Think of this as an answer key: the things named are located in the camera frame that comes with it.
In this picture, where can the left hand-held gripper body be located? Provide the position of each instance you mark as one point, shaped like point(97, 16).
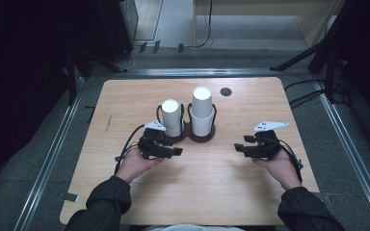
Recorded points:
point(151, 144)

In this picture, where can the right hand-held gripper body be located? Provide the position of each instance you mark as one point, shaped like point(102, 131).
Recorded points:
point(266, 146)

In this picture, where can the person's right hand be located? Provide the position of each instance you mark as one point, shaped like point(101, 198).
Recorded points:
point(281, 168)

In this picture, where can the person's left hand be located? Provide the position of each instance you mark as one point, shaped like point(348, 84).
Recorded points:
point(133, 165)

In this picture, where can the white paper cup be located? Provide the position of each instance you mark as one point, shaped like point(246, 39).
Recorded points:
point(202, 126)
point(202, 101)
point(171, 117)

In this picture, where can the dark round table grommet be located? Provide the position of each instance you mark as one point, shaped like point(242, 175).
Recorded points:
point(225, 91)

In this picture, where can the person's light lap clothing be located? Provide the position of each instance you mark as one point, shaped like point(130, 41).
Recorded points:
point(192, 228)

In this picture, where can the grey tape piece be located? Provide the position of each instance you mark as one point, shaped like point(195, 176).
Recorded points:
point(67, 196)

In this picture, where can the black metal stand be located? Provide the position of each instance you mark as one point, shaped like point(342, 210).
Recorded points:
point(74, 77)

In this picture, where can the black tripod stand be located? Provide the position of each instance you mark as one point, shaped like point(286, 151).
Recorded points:
point(327, 41)

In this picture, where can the dark cabinet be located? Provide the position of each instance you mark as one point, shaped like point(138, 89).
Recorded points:
point(118, 25)

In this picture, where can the light wooden furniture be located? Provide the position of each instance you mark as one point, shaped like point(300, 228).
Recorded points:
point(269, 6)

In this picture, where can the metal floor rail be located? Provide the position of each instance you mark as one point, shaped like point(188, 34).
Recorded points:
point(353, 154)
point(202, 72)
point(49, 160)

